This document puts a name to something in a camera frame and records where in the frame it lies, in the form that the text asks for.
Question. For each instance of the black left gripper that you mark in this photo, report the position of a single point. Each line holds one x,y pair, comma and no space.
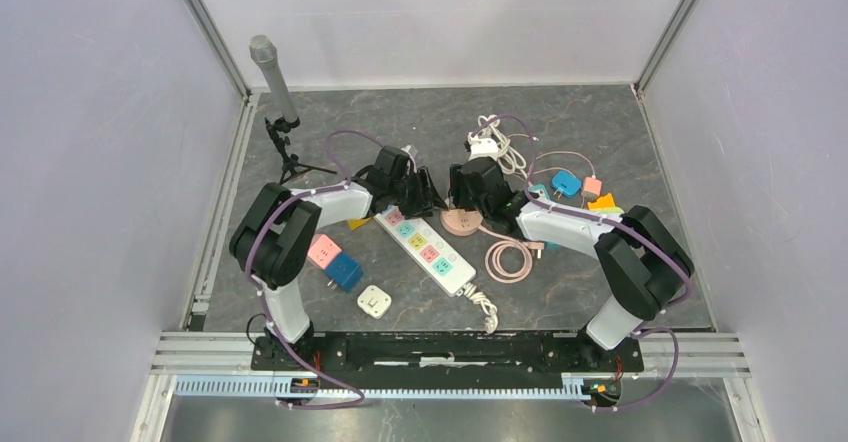
425,197

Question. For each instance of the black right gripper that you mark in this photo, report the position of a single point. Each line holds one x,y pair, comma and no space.
457,191

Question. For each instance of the pink round socket base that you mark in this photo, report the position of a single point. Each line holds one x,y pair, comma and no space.
461,222

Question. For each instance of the white power strip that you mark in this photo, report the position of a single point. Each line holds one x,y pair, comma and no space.
428,249

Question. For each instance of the teal power strip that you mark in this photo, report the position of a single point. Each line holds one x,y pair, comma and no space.
540,192

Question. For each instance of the yellow cube socket adapter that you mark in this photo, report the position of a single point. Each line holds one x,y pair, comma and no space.
355,224

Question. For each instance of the light blue plug adapter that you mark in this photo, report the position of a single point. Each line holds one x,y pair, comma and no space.
564,183

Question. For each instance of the salmon pink charger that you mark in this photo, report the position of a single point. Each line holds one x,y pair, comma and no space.
591,188

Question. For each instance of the blue cube socket adapter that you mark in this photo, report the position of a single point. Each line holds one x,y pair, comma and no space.
344,272

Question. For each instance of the white plug adapter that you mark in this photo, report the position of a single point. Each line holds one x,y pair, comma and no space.
374,301

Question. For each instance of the pink cube socket adapter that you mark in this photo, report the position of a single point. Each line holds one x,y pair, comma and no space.
322,251

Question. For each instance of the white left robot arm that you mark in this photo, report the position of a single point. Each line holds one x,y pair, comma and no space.
272,241

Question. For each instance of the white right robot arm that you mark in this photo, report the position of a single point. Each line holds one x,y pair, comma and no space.
646,268

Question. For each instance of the yellow green toy block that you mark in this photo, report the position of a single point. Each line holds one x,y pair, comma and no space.
605,204

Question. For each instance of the grey microphone on stand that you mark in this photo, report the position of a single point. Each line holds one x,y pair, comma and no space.
264,54

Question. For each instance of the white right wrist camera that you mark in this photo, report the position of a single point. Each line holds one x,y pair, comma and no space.
482,147

